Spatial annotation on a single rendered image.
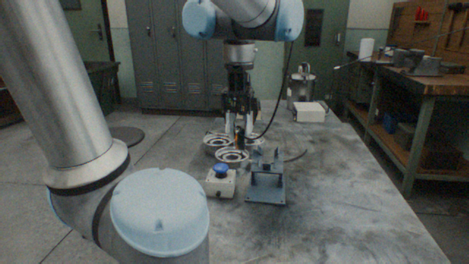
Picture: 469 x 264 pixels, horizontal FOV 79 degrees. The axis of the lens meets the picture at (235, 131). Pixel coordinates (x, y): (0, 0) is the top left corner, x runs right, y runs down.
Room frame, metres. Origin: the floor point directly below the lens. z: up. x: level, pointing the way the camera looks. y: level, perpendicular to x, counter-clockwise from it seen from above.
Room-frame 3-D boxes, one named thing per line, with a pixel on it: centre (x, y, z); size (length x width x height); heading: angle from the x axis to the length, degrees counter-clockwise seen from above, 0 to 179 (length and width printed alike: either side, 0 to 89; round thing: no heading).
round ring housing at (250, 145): (0.91, -0.05, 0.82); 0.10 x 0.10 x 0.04
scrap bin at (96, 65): (3.63, 2.11, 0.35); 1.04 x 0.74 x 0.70; 83
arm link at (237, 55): (0.69, -0.01, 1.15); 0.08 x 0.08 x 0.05
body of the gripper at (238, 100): (0.69, -0.01, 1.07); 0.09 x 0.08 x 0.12; 170
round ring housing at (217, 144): (0.91, 0.06, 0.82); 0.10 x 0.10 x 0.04
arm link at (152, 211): (0.31, 0.10, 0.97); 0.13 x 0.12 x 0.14; 56
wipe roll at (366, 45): (2.80, -1.24, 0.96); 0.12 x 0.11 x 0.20; 83
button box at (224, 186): (0.65, 0.04, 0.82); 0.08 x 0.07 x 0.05; 173
